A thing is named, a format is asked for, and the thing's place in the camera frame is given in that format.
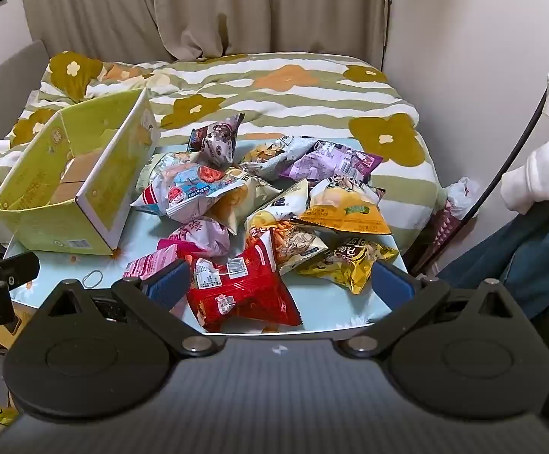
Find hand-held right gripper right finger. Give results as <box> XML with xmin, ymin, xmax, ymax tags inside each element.
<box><xmin>337</xmin><ymin>260</ymin><xmax>516</xmax><ymax>359</ymax></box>

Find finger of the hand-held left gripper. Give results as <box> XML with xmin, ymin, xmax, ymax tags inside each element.
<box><xmin>0</xmin><ymin>252</ymin><xmax>39</xmax><ymax>294</ymax></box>

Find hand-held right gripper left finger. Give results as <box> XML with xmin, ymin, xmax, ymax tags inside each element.
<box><xmin>43</xmin><ymin>260</ymin><xmax>221</xmax><ymax>358</ymax></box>

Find yellow and dark snack packet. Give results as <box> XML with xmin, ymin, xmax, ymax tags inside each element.
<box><xmin>298</xmin><ymin>236</ymin><xmax>400</xmax><ymax>295</ymax></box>

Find pink and white snack packet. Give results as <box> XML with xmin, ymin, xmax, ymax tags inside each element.
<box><xmin>156</xmin><ymin>218</ymin><xmax>237</xmax><ymax>262</ymax></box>

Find yellow-green cardboard box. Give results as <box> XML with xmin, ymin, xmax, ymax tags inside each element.
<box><xmin>0</xmin><ymin>87</ymin><xmax>162</xmax><ymax>257</ymax></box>

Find red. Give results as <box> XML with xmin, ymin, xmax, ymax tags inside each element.
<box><xmin>130</xmin><ymin>163</ymin><xmax>242</xmax><ymax>223</ymax></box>

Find cream and orange snack packet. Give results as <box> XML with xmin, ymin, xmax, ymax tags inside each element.
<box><xmin>208</xmin><ymin>170</ymin><xmax>282</xmax><ymax>236</ymax></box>

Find dark patterned bag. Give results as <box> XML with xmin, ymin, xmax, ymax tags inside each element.
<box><xmin>404</xmin><ymin>199</ymin><xmax>464</xmax><ymax>276</ymax></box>

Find orange-yellow chip packet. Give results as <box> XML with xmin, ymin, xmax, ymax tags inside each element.
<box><xmin>293</xmin><ymin>177</ymin><xmax>393</xmax><ymax>236</ymax></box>

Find beige and red snack packet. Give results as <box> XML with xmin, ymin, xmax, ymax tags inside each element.
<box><xmin>246</xmin><ymin>224</ymin><xmax>329</xmax><ymax>276</ymax></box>

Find white plastic bag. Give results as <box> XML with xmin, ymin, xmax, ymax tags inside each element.
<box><xmin>445</xmin><ymin>177</ymin><xmax>486</xmax><ymax>221</ymax></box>

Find pale green snack packet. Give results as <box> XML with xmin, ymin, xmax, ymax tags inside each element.
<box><xmin>136</xmin><ymin>151</ymin><xmax>204</xmax><ymax>191</ymax></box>

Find person's blue jeans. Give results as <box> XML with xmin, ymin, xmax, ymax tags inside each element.
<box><xmin>437</xmin><ymin>208</ymin><xmax>549</xmax><ymax>322</ymax></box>

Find white and yellow snack packet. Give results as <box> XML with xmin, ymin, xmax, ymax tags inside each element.
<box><xmin>246</xmin><ymin>180</ymin><xmax>310</xmax><ymax>232</ymax></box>

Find purple snack packet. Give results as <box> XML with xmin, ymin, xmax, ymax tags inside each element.
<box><xmin>279</xmin><ymin>141</ymin><xmax>384</xmax><ymax>186</ymax></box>

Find brown and lilac snack packet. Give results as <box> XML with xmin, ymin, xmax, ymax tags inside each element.
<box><xmin>188</xmin><ymin>113</ymin><xmax>246</xmax><ymax>168</ymax></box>

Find grey-white chip packet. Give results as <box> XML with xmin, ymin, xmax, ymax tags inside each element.
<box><xmin>239</xmin><ymin>135</ymin><xmax>323</xmax><ymax>180</ymax></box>

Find grey headboard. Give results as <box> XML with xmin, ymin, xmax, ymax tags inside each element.
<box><xmin>0</xmin><ymin>39</ymin><xmax>51</xmax><ymax>176</ymax></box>

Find floral striped blanket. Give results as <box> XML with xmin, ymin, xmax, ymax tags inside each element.
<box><xmin>0</xmin><ymin>51</ymin><xmax>443</xmax><ymax>252</ymax></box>

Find beige curtain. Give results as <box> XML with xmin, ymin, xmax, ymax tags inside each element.
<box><xmin>17</xmin><ymin>0</ymin><xmax>394</xmax><ymax>75</ymax></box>

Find black cable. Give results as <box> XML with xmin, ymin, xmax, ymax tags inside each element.
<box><xmin>416</xmin><ymin>87</ymin><xmax>549</xmax><ymax>275</ymax></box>

